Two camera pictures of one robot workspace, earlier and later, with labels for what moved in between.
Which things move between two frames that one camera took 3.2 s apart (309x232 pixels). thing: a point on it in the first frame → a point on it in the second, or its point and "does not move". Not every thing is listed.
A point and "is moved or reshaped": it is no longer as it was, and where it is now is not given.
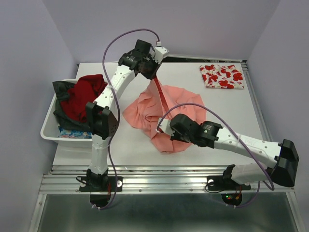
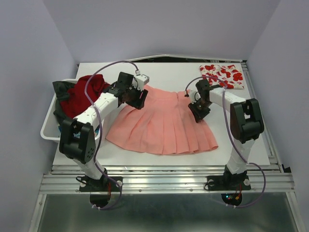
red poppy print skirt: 222,76 does not move
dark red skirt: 86,90 does not move
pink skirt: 159,102 is moved or reshaped
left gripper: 152,74 → 139,103
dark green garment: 65,121 does not move
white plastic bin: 50,130 does not move
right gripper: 175,137 → 198,115
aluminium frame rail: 148,180 does not move
